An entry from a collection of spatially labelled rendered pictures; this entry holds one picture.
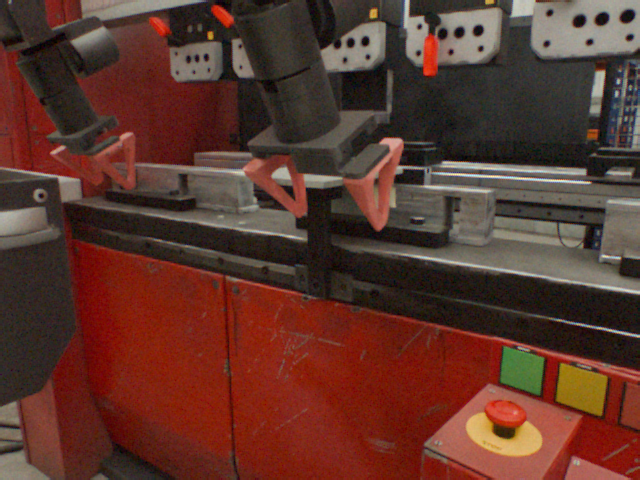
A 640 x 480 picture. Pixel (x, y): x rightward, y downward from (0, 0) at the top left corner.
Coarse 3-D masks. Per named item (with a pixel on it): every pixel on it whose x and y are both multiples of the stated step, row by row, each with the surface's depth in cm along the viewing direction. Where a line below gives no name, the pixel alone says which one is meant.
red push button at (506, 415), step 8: (496, 400) 50; (504, 400) 50; (488, 408) 49; (496, 408) 49; (504, 408) 49; (512, 408) 49; (520, 408) 49; (488, 416) 48; (496, 416) 48; (504, 416) 48; (512, 416) 47; (520, 416) 48; (496, 424) 48; (504, 424) 47; (512, 424) 47; (520, 424) 47; (496, 432) 49; (504, 432) 48; (512, 432) 49
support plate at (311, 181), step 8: (280, 168) 90; (400, 168) 91; (232, 176) 80; (240, 176) 79; (272, 176) 77; (280, 176) 77; (288, 176) 77; (304, 176) 77; (312, 176) 77; (320, 176) 77; (328, 176) 77; (376, 176) 83; (288, 184) 74; (312, 184) 71; (320, 184) 71; (328, 184) 71; (336, 184) 73
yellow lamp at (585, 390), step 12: (564, 372) 53; (576, 372) 52; (588, 372) 51; (564, 384) 53; (576, 384) 52; (588, 384) 51; (600, 384) 50; (564, 396) 53; (576, 396) 52; (588, 396) 51; (600, 396) 51; (588, 408) 52; (600, 408) 51
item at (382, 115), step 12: (348, 72) 95; (360, 72) 93; (372, 72) 92; (384, 72) 91; (348, 84) 95; (360, 84) 94; (372, 84) 92; (384, 84) 91; (348, 96) 96; (360, 96) 94; (372, 96) 93; (384, 96) 91; (348, 108) 96; (360, 108) 95; (372, 108) 93; (384, 108) 92; (384, 120) 93
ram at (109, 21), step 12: (144, 0) 118; (156, 0) 115; (168, 0) 113; (180, 0) 111; (192, 0) 109; (204, 0) 107; (228, 0) 107; (84, 12) 131; (96, 12) 128; (108, 12) 126; (120, 12) 123; (132, 12) 121; (144, 12) 118; (156, 12) 118; (168, 12) 118; (108, 24) 132; (120, 24) 133; (132, 24) 133
